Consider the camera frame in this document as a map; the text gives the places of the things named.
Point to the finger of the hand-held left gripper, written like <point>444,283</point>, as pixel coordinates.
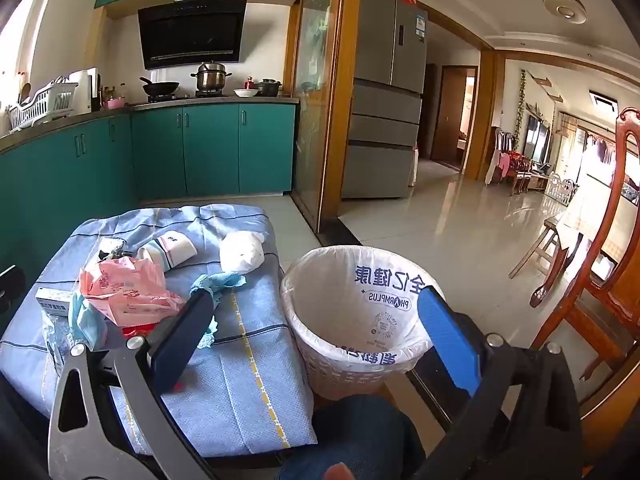
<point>11,287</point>

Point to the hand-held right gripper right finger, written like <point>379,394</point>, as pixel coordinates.
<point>445,340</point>

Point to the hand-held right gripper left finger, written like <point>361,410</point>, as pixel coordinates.
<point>175,345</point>

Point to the white medicine box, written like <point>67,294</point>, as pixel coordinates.
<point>55,301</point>

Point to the pink plastic bag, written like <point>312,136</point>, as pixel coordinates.
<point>130,290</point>

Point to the striped white paper cup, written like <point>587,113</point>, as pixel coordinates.
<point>170,250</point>

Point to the dark green white wrapper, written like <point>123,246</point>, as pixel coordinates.
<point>112,250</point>

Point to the white paper ball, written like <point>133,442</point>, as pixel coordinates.
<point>240,255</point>

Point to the white-lined trash basket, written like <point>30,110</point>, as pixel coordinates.
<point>340,300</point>

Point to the white plastic bin basket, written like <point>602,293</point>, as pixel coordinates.
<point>325,375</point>

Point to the person's right hand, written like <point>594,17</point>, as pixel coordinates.
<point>340,472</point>

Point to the red packet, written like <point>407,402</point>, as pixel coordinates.
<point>140,331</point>

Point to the clear printed plastic bag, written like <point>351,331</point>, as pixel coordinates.
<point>57,345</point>

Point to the blue checked tablecloth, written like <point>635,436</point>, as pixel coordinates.
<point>250,360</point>

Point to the person's jeans leg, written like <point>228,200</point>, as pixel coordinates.
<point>350,430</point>

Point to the wooden dining table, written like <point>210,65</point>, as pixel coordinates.
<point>552,240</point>

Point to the grey kitchen countertop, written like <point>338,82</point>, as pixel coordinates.
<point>65,122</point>

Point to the white dish rack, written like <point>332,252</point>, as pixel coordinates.
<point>42,105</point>

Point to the carved wooden chair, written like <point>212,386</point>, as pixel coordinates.
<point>607,230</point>

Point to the green base cabinets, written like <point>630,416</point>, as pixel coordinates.
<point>210,150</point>

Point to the white kitchen appliance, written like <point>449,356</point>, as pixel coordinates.
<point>84,90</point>

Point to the pink container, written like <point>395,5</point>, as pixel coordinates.
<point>116,103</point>

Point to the black television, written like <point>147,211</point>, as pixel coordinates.
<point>539,137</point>

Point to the brown room door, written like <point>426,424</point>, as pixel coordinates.
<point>450,115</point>

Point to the silver refrigerator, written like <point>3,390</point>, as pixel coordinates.
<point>385,110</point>

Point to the green vine decoration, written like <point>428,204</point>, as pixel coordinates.
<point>521,105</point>

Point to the black wok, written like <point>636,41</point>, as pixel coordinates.
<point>161,87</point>

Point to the white bowl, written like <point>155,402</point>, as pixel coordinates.
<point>245,92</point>

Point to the steel cooking pot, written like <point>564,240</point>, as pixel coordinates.
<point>212,79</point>

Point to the red kettle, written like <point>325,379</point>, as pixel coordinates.
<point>249,83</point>

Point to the black lidded pot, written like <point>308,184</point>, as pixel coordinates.
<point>269,88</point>

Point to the wooden framed glass door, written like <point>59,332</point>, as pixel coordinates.
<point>317,85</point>

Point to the ceiling air vent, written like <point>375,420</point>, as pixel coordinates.
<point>603,98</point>

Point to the black range hood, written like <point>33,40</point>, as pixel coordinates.
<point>192,30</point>

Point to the round ceiling lamp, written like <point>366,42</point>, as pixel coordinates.
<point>565,5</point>

